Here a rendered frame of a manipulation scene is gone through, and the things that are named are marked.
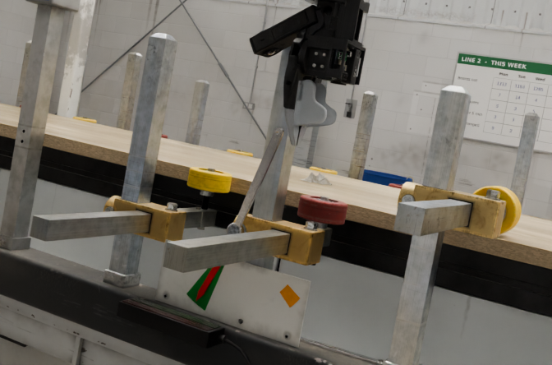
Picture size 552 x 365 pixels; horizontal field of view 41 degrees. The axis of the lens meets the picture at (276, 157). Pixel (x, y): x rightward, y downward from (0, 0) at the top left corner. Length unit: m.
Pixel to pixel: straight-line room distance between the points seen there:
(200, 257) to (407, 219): 0.25
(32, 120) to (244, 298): 0.53
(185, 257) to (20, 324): 0.67
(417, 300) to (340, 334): 0.31
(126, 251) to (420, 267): 0.50
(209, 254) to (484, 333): 0.53
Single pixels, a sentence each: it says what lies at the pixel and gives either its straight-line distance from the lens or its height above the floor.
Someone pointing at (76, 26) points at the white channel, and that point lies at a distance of 2.68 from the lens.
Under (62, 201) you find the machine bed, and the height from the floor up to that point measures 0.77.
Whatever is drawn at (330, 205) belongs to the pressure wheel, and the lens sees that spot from 1.18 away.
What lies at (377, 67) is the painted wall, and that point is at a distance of 8.67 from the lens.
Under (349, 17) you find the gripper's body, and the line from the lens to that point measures 0.99.
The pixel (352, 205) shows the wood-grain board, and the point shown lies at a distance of 1.28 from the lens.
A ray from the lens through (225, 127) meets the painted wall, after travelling 9.44.
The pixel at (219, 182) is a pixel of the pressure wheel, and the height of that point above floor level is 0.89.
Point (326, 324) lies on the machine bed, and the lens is 1.33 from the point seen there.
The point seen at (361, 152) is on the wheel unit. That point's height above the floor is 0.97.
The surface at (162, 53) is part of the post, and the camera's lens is 1.23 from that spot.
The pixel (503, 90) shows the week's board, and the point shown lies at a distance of 8.26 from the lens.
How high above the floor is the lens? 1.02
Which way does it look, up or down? 3 degrees down
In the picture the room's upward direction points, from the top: 10 degrees clockwise
